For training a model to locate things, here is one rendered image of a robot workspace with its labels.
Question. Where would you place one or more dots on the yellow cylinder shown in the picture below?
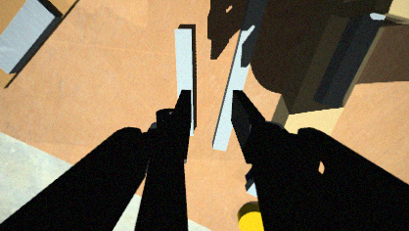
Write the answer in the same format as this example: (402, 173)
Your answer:
(249, 218)

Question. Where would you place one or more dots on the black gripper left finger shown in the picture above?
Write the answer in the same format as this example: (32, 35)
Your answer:
(91, 196)

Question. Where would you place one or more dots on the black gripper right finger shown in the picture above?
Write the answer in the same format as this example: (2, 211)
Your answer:
(361, 195)

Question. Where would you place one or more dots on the small grey block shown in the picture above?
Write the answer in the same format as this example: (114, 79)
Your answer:
(250, 188)

